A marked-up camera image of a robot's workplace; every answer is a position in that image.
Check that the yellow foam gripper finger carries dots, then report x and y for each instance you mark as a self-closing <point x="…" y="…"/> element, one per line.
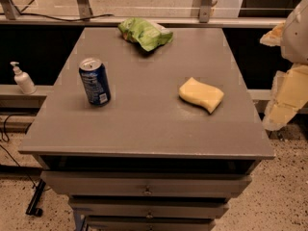
<point x="289" y="94"/>
<point x="274" y="36"/>

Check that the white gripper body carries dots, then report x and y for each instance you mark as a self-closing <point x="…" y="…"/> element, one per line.
<point x="297" y="38"/>

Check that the green rice chip bag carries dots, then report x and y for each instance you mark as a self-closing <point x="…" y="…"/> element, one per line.
<point x="149" y="35"/>

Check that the yellow sponge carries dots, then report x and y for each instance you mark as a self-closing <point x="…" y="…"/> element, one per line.
<point x="200" y="94"/>

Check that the grey drawer cabinet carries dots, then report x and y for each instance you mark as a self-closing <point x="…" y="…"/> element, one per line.
<point x="146" y="127"/>

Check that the blue soda can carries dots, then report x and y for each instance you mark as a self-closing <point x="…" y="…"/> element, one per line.
<point x="94" y="78"/>

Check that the middle drawer with knob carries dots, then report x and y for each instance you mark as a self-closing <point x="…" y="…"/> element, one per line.
<point x="149" y="207"/>

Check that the drawer with knob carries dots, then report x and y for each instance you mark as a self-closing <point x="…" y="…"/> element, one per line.
<point x="149" y="224"/>
<point x="149" y="207"/>
<point x="146" y="184"/>

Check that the top drawer with knob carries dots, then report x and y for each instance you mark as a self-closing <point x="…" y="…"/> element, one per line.
<point x="146" y="184"/>

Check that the bottom drawer with knob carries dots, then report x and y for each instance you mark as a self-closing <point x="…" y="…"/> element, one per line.
<point x="149" y="224"/>

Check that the white pump dispenser bottle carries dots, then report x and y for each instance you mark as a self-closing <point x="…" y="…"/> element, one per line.
<point x="23" y="79"/>

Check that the black floor bracket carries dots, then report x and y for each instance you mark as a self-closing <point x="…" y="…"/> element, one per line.
<point x="33" y="209"/>

